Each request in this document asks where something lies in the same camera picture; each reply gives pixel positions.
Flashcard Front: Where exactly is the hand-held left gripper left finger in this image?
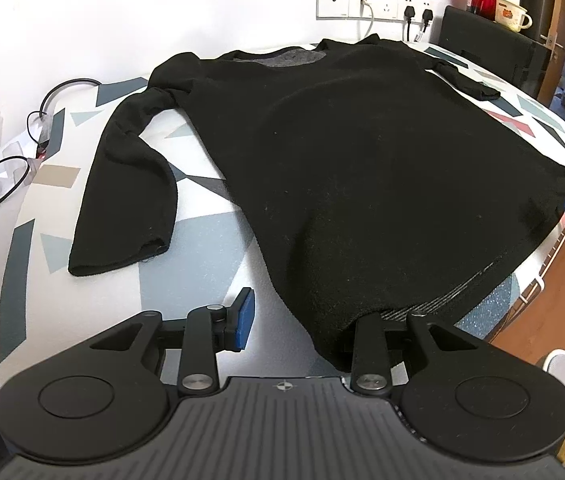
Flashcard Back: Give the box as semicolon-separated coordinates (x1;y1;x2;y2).
90;287;256;395

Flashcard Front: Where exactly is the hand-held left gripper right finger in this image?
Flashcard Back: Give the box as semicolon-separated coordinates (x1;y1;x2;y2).
337;312;488;396

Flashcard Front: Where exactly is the black sweater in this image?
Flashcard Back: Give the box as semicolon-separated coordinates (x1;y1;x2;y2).
68;33;565;373

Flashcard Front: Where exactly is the white printed mug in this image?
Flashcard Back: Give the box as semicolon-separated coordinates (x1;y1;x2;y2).
495;0;533;31

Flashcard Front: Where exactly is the black thermos bottle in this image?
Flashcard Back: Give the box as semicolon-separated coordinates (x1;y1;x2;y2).
519;0;545;37

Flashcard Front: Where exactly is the white plug cable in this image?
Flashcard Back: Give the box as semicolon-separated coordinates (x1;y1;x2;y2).
359;0;377;37

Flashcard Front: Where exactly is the white wall socket panel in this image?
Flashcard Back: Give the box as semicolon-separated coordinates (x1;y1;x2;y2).
316;0;435;23

